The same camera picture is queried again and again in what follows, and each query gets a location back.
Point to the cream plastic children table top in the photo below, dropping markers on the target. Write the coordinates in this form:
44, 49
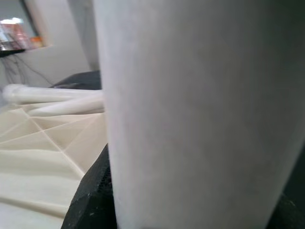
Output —
35, 155

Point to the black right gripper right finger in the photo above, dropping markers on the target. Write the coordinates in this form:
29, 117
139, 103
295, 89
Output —
295, 214

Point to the pink white container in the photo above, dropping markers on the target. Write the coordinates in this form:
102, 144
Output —
14, 33

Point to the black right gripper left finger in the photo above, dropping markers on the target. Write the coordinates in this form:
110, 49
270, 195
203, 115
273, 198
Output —
90, 202

